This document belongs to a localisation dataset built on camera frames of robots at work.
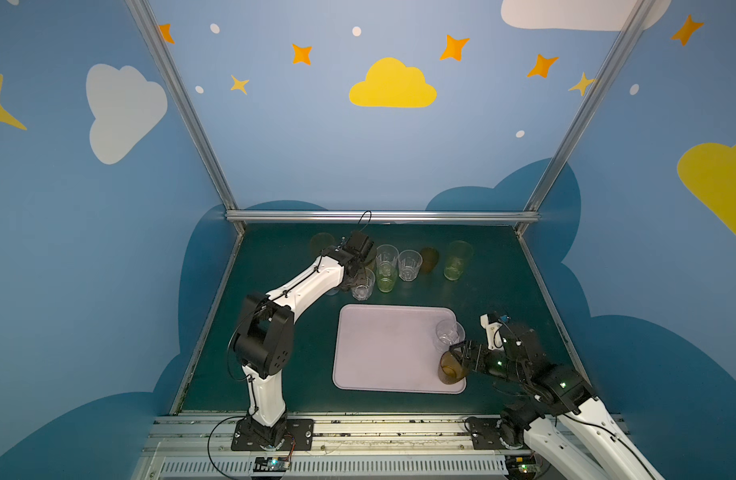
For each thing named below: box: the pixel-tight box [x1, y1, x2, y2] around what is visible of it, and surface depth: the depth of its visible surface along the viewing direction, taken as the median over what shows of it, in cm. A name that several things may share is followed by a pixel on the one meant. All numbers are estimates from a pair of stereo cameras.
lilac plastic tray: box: [332, 304, 467, 394], surface depth 92 cm
